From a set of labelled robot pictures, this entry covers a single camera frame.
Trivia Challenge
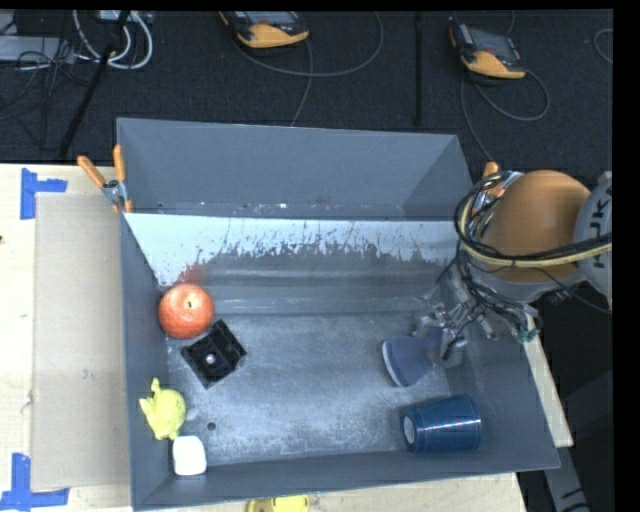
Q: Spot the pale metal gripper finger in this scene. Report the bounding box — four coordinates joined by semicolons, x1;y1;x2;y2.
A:
438;333;470;371
412;313;446;342

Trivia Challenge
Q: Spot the pale blue cup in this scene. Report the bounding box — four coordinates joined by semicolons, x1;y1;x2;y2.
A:
381;334;447;389

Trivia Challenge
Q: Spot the dark blue cup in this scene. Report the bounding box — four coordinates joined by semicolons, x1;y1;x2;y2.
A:
399;393;483;455

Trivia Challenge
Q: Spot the grey metal bin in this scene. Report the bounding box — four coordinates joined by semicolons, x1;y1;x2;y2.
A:
115;117;563;512

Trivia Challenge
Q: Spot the black square block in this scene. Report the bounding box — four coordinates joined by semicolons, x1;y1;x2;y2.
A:
179;319;249;391

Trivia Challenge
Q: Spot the red apple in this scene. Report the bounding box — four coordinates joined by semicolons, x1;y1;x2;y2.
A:
157;282;216;341

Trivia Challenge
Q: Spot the white block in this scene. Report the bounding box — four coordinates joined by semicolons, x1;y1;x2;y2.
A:
171;434;209;477

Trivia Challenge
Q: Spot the yellow toy animal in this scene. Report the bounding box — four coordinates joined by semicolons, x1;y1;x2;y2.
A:
138;376;188;442

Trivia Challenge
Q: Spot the pale flat board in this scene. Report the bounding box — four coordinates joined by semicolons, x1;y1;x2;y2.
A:
29;191;133;494

